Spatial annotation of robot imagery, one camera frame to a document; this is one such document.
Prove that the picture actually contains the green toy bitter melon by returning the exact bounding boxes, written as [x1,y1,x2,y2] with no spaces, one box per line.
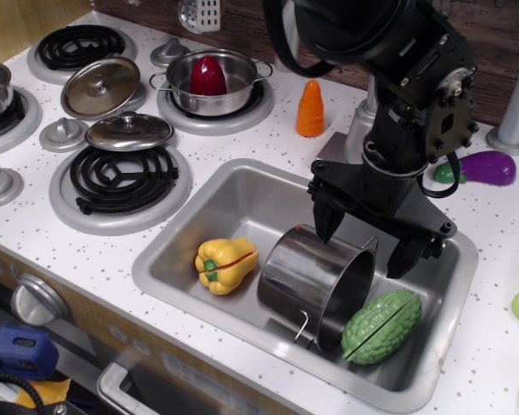
[341,290,422,366]

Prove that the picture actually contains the silver oven dial knob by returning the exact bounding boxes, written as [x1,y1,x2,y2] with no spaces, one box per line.
[10,272,69,327]

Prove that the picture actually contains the steel pot on burner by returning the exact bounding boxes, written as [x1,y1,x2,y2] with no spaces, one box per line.
[151,48,273,117]

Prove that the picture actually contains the yellow toy bell pepper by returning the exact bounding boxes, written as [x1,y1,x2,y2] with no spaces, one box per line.
[195,238,260,296]

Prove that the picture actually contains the grey stove knob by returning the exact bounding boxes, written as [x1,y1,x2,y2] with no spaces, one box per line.
[39,118,89,153]
[0,168,24,207]
[150,38,189,68]

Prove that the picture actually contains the purple toy eggplant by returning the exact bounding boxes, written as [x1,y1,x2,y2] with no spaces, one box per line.
[457,150,516,187]

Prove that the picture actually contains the grey stove knob centre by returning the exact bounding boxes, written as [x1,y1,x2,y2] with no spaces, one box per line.
[39,118,89,153]

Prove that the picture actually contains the grey stove knob back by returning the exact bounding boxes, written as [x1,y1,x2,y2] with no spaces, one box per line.
[150,38,189,68]

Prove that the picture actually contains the small steel pot lid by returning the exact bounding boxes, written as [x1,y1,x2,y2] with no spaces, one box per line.
[86,111,174,152]

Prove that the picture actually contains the silver oven door handle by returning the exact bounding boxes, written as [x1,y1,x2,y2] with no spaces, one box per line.
[96,362,185,414]

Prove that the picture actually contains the left edge burner ring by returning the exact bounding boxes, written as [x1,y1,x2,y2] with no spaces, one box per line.
[0,85,43,160]

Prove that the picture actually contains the blue clamp tool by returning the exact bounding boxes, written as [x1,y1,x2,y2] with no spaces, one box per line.
[0,325,60,380]

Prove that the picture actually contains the back left coil burner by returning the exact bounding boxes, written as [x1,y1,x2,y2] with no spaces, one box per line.
[27,24,137,86]

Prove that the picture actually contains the hanging metal utensil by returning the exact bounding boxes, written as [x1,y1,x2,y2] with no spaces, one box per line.
[177,0,222,35]

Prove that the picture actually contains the large steel pot lid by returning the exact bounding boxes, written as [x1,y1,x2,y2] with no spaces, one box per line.
[61,57,140,120]

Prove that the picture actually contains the back right burner ring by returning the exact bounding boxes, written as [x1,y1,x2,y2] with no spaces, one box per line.
[156,77,276,137]

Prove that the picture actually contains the orange toy carrot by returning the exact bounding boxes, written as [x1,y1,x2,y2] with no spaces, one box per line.
[295,80,325,137]

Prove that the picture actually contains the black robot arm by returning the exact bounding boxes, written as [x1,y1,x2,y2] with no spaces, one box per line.
[263,1,477,278]

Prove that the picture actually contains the front black coil burner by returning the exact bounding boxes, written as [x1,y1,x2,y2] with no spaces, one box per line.
[49,145,192,236]

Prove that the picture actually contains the grey stove knob left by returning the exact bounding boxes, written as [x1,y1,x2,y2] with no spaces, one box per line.
[0,168,24,207]

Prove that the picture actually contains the silver toy sink basin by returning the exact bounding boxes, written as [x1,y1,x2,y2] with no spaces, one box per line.
[132,159,478,413]

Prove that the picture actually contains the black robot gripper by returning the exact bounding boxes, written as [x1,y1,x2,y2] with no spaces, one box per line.
[309,101,457,278]

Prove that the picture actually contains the yellow cloth scrap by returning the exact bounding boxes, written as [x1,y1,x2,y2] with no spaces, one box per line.
[15,378,71,409]

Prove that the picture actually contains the silver toy faucet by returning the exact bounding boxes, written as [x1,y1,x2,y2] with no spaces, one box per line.
[315,75,381,165]

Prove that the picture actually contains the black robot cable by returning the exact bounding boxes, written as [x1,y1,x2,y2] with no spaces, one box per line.
[418,150,468,201]

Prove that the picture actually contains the dark red toy pepper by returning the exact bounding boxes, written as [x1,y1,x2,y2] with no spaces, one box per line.
[189,54,227,96]

